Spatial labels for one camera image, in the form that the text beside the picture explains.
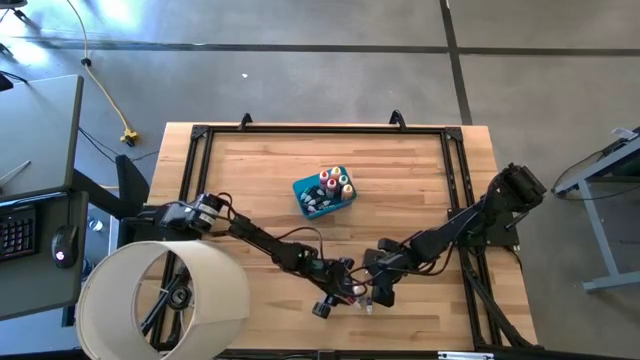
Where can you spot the large green tip coloring bottle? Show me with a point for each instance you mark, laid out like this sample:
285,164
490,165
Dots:
343,180

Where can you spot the dark grey desk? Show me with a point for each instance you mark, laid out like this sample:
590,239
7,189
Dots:
35,125

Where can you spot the large orange tip coloring bottle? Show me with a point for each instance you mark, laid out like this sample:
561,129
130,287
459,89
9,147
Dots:
347,192

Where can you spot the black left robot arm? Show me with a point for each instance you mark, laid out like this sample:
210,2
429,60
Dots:
270,245

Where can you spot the silver metal bracket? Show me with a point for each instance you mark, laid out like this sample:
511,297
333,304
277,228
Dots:
465,356

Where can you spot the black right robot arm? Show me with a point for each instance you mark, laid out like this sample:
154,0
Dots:
450,230

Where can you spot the black computer mouse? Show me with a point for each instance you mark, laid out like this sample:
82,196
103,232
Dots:
65,240

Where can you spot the small red label coloring bottle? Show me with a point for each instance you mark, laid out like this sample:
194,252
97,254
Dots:
358,303

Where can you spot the cream cylindrical lampshade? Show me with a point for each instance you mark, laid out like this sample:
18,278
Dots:
220,280

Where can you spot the white tag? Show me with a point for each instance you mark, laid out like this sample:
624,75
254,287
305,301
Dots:
622,133

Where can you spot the grey metal cart frame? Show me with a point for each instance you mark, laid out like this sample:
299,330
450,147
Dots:
612,281

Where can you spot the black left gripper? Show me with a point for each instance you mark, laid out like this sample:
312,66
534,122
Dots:
335,280

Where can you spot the blue plastic bin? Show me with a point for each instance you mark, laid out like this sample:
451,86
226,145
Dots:
340,207

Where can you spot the small brown food coloring bottle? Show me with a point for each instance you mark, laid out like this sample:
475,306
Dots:
320,207

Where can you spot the black aluminium table frame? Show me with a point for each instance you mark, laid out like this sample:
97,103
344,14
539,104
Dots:
325,129

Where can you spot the black keyboard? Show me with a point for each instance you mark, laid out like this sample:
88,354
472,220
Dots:
17,232

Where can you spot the grey pen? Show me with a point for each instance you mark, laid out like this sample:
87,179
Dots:
15,172

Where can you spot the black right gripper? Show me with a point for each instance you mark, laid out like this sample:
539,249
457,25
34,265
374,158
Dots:
387,290

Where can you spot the small purple food coloring bottle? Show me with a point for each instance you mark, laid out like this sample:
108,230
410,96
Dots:
316,202
369,305

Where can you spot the large yellow tip coloring bottle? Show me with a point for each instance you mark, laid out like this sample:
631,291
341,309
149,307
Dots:
336,171

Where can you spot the black frame bracket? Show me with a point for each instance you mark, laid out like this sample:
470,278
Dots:
245,116
396,113

